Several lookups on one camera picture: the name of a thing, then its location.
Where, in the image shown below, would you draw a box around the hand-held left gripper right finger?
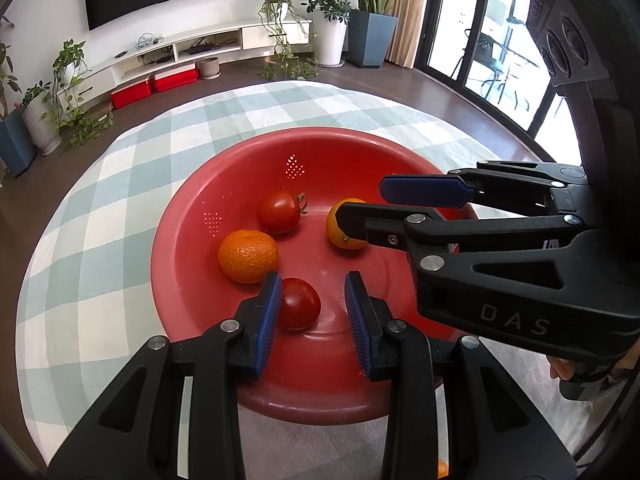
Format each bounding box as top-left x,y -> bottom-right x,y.
344,270 -> 578,480

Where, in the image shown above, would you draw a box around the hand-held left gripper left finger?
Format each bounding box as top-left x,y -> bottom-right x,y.
47,271 -> 285,480

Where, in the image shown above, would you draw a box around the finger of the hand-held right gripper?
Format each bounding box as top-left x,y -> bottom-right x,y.
378,160 -> 588,211
334,201 -> 601,298

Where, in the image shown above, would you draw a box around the stemless red tomato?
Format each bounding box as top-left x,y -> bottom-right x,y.
280,277 -> 322,332

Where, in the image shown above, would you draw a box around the dark orange mandarin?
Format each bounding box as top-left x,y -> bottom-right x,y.
218,229 -> 280,285

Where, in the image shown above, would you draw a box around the red plastic colander basin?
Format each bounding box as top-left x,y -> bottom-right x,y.
151,127 -> 481,426

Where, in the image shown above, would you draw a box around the red tomato with stem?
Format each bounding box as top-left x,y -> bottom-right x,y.
256,190 -> 309,235

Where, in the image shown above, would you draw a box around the person's right hand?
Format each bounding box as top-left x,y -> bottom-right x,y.
547,354 -> 576,382

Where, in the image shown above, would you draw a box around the black outdoor chair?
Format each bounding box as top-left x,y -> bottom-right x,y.
465,27 -> 512,99

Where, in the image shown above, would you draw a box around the broad-leaved plant in grey-blue planter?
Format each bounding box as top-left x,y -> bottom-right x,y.
325,0 -> 401,69

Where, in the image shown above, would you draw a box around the green white checked tablecloth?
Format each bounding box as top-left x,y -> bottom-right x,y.
15,80 -> 571,480

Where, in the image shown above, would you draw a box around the schefflera in tall white pot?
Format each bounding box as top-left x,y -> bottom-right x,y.
299,0 -> 352,67

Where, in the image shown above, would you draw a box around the beige curtain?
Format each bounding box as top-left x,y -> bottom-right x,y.
385,0 -> 431,70

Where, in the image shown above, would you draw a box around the black framed glass doors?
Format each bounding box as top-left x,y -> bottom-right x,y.
420,0 -> 586,161

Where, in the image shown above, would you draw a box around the long trailing pothos plant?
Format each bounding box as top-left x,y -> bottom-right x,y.
257,0 -> 321,81

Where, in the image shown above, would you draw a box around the white television cabinet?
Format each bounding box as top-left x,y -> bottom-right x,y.
57,19 -> 313,106

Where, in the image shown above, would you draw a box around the plant in ribbed white pot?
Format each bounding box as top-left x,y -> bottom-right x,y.
21,82 -> 63,156

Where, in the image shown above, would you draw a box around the trailing pothos in white pot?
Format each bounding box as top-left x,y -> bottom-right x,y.
50,40 -> 116,153

